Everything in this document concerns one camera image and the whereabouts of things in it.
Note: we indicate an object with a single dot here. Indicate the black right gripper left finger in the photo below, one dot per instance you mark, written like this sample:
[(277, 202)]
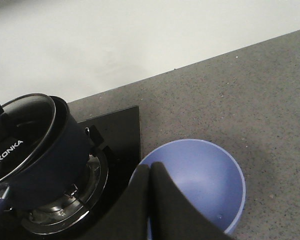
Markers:
[(127, 219)]

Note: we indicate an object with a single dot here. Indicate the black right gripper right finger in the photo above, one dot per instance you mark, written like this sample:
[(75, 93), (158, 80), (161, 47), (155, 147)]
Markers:
[(172, 216)]

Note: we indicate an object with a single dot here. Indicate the blue plastic bowl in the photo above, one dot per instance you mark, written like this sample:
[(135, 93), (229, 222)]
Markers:
[(208, 176)]

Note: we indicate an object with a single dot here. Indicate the dark blue cooking pot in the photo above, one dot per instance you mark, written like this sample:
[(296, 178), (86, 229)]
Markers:
[(53, 169)]

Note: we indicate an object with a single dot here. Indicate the glass lid blue knob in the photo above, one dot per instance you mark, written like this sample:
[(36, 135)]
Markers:
[(25, 123)]

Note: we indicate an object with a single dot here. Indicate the right black pot support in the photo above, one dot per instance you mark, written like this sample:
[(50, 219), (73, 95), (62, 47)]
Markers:
[(44, 230)]

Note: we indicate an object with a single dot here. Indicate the right gas burner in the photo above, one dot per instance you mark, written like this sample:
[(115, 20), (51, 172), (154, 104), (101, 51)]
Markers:
[(72, 200)]

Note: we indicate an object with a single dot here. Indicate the black glass gas cooktop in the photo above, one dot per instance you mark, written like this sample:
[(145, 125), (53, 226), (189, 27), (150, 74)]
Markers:
[(121, 133)]

